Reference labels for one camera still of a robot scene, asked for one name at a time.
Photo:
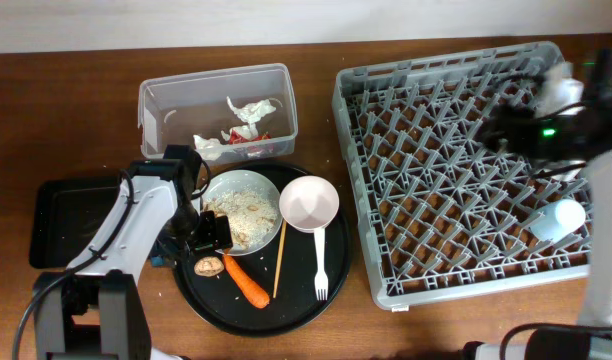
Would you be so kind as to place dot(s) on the white tissue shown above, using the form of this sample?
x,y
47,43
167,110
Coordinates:
x,y
209,149

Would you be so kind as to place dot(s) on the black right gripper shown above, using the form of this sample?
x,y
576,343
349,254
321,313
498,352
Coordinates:
x,y
520,141

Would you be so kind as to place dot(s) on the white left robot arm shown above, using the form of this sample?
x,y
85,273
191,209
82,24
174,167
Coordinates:
x,y
92,310

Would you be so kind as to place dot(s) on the red foil wrapper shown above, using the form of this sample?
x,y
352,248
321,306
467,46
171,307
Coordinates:
x,y
236,138

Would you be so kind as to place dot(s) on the white plastic cup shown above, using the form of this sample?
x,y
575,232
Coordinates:
x,y
558,90

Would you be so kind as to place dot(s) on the grey plate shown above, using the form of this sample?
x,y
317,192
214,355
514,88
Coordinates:
x,y
238,180

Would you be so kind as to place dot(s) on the pink plastic bowl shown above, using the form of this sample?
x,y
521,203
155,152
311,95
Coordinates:
x,y
308,203

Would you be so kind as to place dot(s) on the light blue plastic cup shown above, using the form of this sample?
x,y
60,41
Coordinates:
x,y
557,220

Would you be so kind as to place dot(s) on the clear plastic waste bin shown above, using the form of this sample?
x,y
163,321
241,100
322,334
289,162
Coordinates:
x,y
171,110

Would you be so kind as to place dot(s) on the black rectangular tray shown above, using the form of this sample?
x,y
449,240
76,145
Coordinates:
x,y
68,213

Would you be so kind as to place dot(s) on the orange carrot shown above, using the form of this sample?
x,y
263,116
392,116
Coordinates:
x,y
251,290

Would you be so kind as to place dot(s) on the white napkin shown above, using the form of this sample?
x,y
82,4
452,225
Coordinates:
x,y
253,112

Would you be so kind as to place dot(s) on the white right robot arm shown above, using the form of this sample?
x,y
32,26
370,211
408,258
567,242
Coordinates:
x,y
591,337

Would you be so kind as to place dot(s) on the grey dishwasher rack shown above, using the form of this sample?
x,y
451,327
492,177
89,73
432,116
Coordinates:
x,y
440,216

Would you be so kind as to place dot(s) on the round black tray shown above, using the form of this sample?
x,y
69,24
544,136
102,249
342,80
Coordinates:
x,y
220,302

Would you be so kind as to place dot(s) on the walnut shell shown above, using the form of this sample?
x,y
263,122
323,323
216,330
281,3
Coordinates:
x,y
208,266

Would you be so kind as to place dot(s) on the wooden chopstick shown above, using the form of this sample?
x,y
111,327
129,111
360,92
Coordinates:
x,y
279,258

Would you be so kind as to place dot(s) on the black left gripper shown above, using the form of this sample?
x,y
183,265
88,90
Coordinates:
x,y
216,235

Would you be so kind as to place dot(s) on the white plastic fork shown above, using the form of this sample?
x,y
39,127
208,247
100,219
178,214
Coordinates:
x,y
321,279

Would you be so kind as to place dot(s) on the rice and nut leftovers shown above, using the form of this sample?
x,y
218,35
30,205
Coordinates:
x,y
251,216

